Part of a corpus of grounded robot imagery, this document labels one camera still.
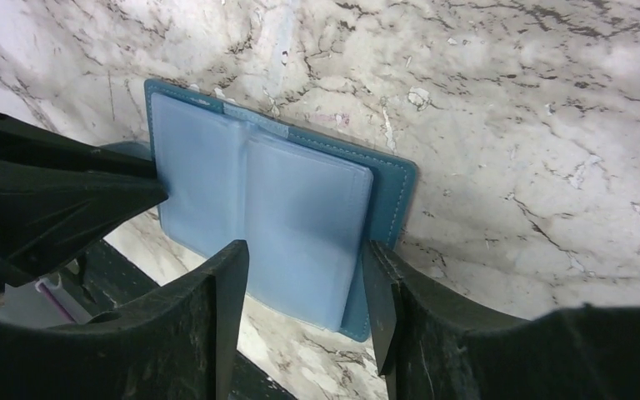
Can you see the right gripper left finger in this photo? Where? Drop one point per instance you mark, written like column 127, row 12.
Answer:
column 34, row 363

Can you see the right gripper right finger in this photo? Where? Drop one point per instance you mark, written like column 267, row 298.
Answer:
column 433, row 343

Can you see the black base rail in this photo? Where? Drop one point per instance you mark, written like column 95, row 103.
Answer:
column 177, row 341

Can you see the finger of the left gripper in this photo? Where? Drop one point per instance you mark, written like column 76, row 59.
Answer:
column 54, row 207
column 25, row 144

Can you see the blue card holder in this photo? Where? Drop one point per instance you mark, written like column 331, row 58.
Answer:
column 303, row 201

